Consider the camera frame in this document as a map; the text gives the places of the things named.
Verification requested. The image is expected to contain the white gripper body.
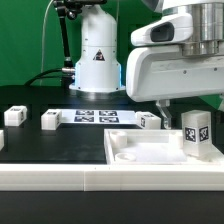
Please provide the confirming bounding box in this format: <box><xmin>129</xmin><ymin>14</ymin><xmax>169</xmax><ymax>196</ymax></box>
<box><xmin>126</xmin><ymin>13</ymin><xmax>224</xmax><ymax>102</ymax></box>

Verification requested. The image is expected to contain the tag marker sheet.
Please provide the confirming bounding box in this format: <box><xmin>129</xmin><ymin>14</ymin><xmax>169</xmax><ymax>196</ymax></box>
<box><xmin>62</xmin><ymin>109</ymin><xmax>135</xmax><ymax>124</ymax></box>

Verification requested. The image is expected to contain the white obstacle fence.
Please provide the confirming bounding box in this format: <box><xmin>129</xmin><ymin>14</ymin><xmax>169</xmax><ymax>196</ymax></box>
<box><xmin>0</xmin><ymin>164</ymin><xmax>224</xmax><ymax>191</ymax></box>

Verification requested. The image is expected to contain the white square tabletop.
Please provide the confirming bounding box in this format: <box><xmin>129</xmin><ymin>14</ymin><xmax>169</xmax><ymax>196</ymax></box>
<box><xmin>104</xmin><ymin>129</ymin><xmax>224</xmax><ymax>165</ymax></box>

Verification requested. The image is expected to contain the black cable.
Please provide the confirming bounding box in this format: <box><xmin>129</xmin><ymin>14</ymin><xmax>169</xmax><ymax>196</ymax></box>
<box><xmin>23</xmin><ymin>67</ymin><xmax>76</xmax><ymax>88</ymax></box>

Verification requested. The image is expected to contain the white block left edge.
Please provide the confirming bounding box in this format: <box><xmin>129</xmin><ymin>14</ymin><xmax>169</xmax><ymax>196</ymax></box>
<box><xmin>0</xmin><ymin>130</ymin><xmax>4</xmax><ymax>151</ymax></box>

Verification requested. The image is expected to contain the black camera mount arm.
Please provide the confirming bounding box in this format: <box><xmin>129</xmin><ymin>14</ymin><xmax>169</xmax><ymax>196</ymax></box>
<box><xmin>53</xmin><ymin>0</ymin><xmax>107</xmax><ymax>68</ymax></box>

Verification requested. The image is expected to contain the white cable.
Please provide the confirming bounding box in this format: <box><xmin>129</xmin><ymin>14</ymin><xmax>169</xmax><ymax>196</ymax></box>
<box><xmin>39</xmin><ymin>0</ymin><xmax>55</xmax><ymax>86</ymax></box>

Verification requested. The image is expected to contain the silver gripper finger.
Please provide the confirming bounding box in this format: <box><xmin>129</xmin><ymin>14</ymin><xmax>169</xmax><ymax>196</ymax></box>
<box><xmin>218</xmin><ymin>93</ymin><xmax>224</xmax><ymax>112</ymax></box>
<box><xmin>156</xmin><ymin>100</ymin><xmax>172</xmax><ymax>130</ymax></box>

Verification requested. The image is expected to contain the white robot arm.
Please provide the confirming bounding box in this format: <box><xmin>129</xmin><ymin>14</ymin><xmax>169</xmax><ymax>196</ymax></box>
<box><xmin>71</xmin><ymin>0</ymin><xmax>224</xmax><ymax>129</ymax></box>

